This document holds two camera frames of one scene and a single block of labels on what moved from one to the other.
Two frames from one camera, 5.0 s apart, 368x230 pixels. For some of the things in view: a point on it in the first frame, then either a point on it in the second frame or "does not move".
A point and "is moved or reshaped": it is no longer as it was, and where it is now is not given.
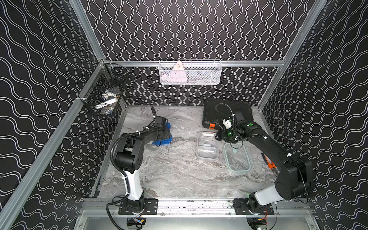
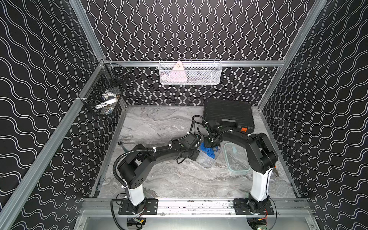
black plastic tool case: x=216 y=110 does not move
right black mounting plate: x=241 y=207 does not move
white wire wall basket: x=190 y=72 does not move
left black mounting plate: x=150 y=207 does not move
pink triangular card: x=178 y=74 does not move
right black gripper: x=221 y=135 → x=208 y=144
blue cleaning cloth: x=167 y=141 → x=209 y=151
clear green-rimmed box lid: x=237 y=157 does not move
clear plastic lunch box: x=207 y=146 is moved or reshaped
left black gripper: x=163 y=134 → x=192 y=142
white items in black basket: x=109 y=99 does not move
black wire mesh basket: x=102 y=95 does not move
